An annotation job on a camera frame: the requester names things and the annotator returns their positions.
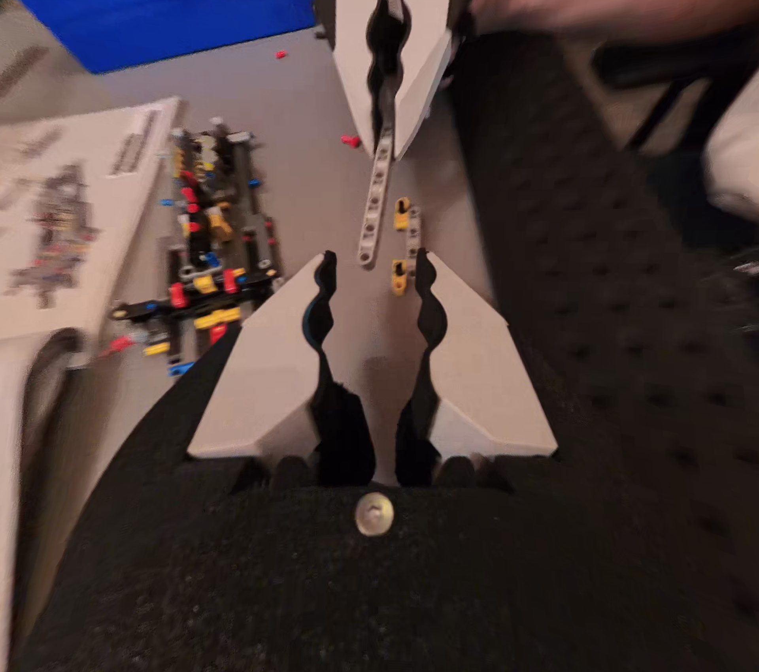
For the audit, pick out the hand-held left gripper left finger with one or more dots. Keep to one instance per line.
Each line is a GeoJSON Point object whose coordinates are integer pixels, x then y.
{"type": "Point", "coordinates": [261, 387]}

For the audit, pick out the short grey lego beam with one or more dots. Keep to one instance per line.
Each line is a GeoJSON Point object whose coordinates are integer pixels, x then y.
{"type": "Point", "coordinates": [414, 230]}

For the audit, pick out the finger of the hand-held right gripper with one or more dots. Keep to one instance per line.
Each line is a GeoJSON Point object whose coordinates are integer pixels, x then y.
{"type": "Point", "coordinates": [353, 32]}
{"type": "Point", "coordinates": [430, 20]}

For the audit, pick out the yellow lego connector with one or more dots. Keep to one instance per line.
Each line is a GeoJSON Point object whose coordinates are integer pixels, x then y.
{"type": "Point", "coordinates": [402, 215]}
{"type": "Point", "coordinates": [399, 279]}

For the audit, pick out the person's white shirt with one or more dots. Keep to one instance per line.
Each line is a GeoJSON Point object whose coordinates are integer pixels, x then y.
{"type": "Point", "coordinates": [735, 162]}

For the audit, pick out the lego chassis model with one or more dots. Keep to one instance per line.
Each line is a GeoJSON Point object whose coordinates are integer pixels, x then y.
{"type": "Point", "coordinates": [201, 245]}

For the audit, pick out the person's blue jeans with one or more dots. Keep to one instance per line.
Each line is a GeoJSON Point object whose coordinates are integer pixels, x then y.
{"type": "Point", "coordinates": [711, 245]}

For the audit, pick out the black office chair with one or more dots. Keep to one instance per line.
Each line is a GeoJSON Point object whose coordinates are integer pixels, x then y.
{"type": "Point", "coordinates": [652, 67]}

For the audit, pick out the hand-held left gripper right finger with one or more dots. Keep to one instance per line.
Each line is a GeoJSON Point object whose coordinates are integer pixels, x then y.
{"type": "Point", "coordinates": [486, 387]}

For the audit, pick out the long grey lego beam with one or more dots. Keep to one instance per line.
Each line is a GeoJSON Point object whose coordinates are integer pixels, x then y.
{"type": "Point", "coordinates": [375, 198]}

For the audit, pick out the open instruction booklet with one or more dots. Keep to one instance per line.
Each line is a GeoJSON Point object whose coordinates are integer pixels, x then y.
{"type": "Point", "coordinates": [107, 269]}

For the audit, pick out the black perforated mat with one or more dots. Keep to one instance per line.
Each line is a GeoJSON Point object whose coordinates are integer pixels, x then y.
{"type": "Point", "coordinates": [593, 328]}

